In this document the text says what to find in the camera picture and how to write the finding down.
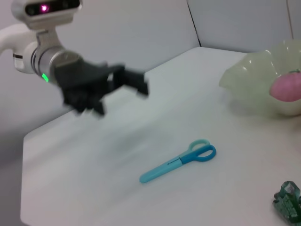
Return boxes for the green plastic wrapper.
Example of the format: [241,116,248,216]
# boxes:
[272,180,301,223]

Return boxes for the pink peach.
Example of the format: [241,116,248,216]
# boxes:
[269,70,301,102]

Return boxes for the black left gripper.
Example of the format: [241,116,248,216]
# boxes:
[48,59,150,119]

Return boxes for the blue capped scissors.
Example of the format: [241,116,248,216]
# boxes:
[139,138,216,184]

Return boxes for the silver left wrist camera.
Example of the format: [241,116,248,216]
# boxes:
[11,0,83,49]

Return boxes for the translucent green fruit plate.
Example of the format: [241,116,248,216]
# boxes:
[218,39,301,118]

